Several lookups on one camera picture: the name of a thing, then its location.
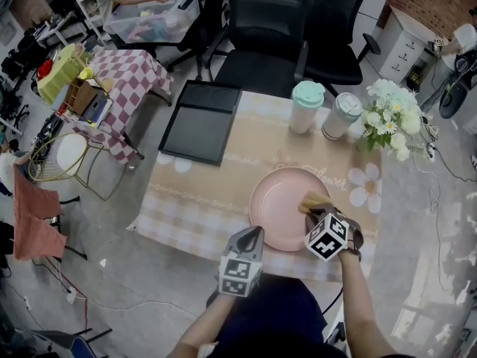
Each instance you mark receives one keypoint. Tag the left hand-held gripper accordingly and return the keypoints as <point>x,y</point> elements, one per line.
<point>234,274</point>

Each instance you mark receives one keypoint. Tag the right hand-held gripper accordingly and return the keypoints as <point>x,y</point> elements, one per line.
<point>326,237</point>

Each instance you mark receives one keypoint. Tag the yellow sponge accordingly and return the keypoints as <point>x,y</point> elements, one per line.
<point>315,200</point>

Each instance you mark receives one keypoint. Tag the pink big plate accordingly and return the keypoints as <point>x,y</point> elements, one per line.
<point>275,203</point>

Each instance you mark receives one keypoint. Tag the person's left forearm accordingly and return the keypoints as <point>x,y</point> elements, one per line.
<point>201,330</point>

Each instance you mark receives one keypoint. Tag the person's right forearm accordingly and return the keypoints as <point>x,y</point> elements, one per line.
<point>357,304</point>

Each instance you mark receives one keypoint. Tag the person's right hand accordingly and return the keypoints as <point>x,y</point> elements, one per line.
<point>356,237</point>

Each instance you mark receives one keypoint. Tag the person's navy shorts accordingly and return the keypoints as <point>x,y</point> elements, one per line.
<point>272,311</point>

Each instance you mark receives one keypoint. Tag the cup with grey lid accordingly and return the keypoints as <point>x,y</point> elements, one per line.
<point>343,114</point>

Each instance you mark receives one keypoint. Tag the cup with mint lid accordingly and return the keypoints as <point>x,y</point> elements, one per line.
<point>307,99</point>

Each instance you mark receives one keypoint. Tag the white flower bouquet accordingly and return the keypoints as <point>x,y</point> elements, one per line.
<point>395,114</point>

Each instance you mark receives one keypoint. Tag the white power strip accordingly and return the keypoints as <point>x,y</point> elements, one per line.
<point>431,151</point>
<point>71,295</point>

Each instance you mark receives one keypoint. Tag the black tray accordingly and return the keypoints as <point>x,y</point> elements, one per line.
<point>199,125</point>

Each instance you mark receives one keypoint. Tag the black router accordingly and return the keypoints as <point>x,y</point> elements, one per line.
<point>415,77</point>

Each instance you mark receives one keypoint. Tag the black folding chair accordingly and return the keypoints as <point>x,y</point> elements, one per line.
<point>70,200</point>

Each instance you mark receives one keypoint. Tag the white desk with drawers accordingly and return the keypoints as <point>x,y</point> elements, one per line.
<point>400,47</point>

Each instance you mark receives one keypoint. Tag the blue chair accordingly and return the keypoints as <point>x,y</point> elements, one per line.
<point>80,347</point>

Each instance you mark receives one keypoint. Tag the black mesh office chair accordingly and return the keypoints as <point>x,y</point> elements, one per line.
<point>268,28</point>

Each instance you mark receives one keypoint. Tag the pink checked tablecloth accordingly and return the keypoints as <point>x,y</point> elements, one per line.
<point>134,80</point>

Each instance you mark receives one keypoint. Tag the pink cloth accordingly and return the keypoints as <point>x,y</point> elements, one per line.
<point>35,226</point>

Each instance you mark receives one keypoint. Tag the cardboard box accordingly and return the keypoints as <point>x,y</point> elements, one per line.
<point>82,97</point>

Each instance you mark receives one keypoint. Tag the yellow cup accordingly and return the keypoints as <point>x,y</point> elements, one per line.
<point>86,74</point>

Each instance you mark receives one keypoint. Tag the clear plastic storage box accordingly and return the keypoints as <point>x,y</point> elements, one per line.
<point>153,17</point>

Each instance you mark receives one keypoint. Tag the yellow-green tablecloth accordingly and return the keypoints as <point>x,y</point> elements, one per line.
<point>57,80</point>

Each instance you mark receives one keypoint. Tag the red flowers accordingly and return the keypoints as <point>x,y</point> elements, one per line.
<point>44,68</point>

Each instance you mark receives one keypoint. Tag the white shelving rack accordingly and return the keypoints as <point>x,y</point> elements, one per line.
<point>80,9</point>

